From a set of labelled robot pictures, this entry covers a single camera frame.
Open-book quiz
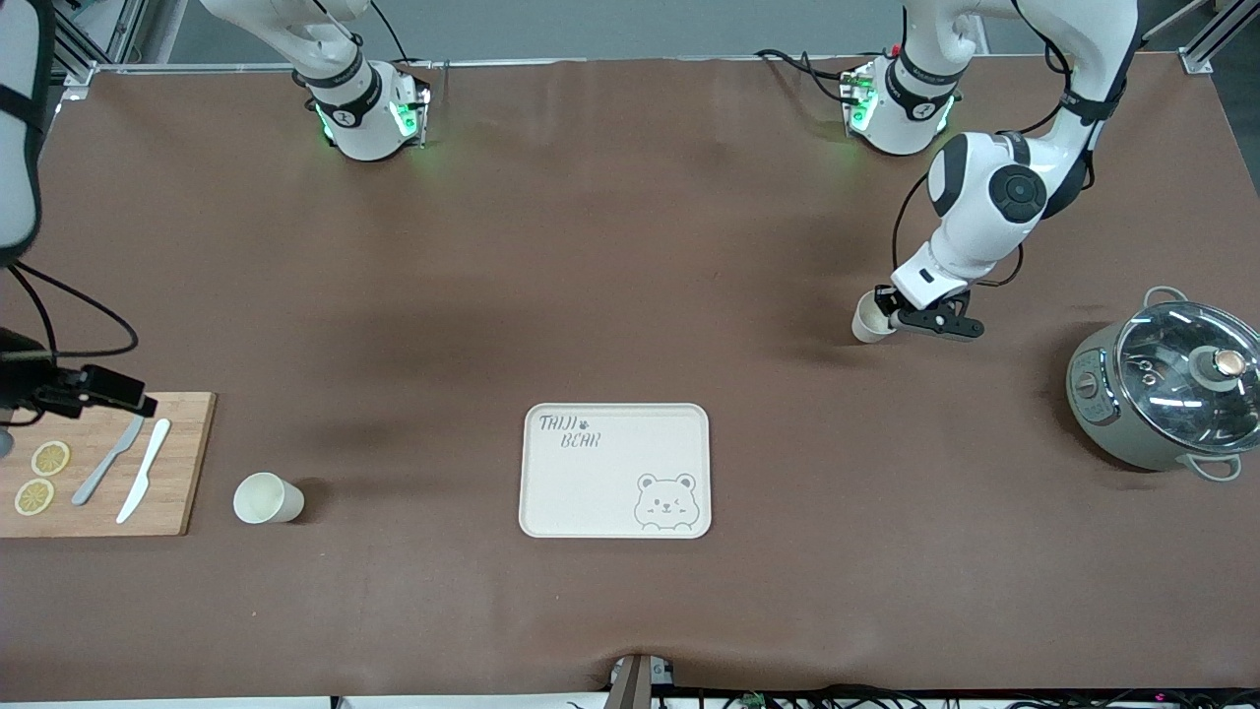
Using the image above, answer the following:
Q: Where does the black right base cable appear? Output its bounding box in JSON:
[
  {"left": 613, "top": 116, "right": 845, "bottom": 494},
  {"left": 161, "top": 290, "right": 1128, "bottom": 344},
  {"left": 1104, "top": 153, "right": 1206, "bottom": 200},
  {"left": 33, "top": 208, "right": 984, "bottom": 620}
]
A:
[{"left": 369, "top": 0, "right": 449, "bottom": 70}]

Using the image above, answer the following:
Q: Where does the grey electric cooking pot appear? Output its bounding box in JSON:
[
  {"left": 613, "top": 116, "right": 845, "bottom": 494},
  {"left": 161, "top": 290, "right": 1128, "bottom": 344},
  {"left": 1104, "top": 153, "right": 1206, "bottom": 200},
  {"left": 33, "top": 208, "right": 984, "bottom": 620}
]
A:
[{"left": 1066, "top": 286, "right": 1260, "bottom": 483}]

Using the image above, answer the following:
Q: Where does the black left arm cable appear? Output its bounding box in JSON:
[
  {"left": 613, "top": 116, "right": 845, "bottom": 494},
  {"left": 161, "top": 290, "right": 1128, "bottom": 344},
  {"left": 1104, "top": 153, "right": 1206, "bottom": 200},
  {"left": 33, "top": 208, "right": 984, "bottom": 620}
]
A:
[{"left": 891, "top": 175, "right": 936, "bottom": 289}]

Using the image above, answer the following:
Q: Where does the black left base cable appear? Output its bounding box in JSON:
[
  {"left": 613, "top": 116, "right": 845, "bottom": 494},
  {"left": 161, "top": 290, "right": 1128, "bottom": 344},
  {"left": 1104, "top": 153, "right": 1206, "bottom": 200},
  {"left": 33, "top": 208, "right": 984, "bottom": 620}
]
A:
[{"left": 753, "top": 47, "right": 857, "bottom": 104}]

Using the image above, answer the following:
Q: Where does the black base cable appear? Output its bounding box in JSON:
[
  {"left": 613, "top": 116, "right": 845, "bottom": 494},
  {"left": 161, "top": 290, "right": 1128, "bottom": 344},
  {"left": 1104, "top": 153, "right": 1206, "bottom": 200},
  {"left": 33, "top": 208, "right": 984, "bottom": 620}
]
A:
[
  {"left": 369, "top": 0, "right": 449, "bottom": 70},
  {"left": 753, "top": 47, "right": 857, "bottom": 104}
]

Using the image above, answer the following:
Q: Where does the cream bear print tray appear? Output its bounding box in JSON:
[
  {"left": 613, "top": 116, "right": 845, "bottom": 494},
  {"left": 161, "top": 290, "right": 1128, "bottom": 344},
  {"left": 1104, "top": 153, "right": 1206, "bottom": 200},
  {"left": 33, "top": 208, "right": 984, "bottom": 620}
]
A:
[{"left": 519, "top": 402, "right": 712, "bottom": 540}]

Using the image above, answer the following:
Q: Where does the glass pot lid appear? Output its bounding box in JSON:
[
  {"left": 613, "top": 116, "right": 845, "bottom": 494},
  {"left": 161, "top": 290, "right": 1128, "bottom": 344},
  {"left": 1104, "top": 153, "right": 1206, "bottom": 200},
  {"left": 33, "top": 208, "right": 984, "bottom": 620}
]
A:
[{"left": 1115, "top": 302, "right": 1260, "bottom": 439}]

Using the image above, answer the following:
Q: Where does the wooden cutting board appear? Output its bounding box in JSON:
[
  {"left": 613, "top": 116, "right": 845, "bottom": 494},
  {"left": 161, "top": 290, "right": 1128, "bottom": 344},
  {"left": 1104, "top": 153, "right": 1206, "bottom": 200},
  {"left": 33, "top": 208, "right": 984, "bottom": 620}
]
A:
[{"left": 0, "top": 392, "right": 218, "bottom": 539}]

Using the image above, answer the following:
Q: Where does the grey plastic knife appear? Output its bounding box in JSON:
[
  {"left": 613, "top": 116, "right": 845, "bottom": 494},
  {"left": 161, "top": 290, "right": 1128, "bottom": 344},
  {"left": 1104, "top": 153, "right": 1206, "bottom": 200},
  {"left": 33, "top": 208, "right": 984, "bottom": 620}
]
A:
[{"left": 71, "top": 414, "right": 148, "bottom": 507}]

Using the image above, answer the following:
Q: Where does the small grey mounting bracket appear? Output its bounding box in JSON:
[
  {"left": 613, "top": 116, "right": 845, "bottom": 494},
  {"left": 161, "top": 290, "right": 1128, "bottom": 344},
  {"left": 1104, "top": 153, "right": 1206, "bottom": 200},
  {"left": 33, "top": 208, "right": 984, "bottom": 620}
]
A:
[{"left": 608, "top": 653, "right": 676, "bottom": 709}]

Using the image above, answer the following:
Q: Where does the aluminium frame profile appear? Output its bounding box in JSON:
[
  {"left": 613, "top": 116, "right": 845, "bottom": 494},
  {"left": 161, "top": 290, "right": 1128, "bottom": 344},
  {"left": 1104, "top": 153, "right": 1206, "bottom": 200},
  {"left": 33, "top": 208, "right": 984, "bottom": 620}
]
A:
[
  {"left": 1179, "top": 0, "right": 1260, "bottom": 76},
  {"left": 54, "top": 0, "right": 188, "bottom": 80}
]

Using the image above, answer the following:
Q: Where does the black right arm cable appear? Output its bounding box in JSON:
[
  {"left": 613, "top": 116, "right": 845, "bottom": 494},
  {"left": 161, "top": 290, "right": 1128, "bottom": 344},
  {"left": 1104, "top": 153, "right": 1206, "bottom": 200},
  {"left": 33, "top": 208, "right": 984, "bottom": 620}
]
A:
[{"left": 8, "top": 264, "right": 139, "bottom": 360}]

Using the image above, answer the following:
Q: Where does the white plastic cup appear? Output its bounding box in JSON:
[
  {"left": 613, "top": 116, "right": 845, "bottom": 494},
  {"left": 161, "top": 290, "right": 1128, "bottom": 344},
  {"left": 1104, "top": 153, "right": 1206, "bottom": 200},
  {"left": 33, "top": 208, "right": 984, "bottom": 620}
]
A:
[
  {"left": 851, "top": 290, "right": 899, "bottom": 345},
  {"left": 233, "top": 473, "right": 305, "bottom": 526}
]

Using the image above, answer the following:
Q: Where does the white plastic knife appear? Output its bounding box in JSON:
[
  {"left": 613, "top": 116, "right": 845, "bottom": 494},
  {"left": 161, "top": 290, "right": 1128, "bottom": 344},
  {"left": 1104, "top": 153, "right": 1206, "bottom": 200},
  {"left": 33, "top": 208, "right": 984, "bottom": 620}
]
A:
[{"left": 116, "top": 419, "right": 172, "bottom": 525}]

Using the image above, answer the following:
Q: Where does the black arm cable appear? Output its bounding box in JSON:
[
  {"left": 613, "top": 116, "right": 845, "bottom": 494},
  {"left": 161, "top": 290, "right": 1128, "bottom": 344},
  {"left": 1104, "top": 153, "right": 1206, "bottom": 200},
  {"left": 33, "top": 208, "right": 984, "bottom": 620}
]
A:
[
  {"left": 8, "top": 264, "right": 139, "bottom": 360},
  {"left": 891, "top": 175, "right": 936, "bottom": 289}
]

